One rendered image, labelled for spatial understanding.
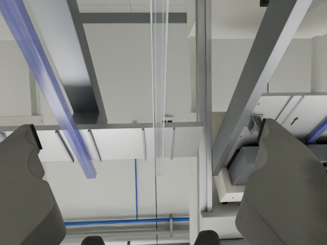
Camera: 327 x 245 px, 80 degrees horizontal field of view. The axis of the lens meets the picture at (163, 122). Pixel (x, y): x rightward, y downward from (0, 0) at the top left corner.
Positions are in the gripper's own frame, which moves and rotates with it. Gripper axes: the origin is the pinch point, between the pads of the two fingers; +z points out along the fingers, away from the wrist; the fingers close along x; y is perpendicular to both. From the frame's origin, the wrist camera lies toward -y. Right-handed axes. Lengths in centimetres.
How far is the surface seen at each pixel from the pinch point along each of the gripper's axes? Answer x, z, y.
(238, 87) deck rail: 17.5, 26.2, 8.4
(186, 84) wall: 34, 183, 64
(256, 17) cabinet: 43, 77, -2
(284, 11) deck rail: 17.4, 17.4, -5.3
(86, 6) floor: -60, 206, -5
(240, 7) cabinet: 33, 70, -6
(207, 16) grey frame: 17, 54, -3
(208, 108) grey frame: 16.5, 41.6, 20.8
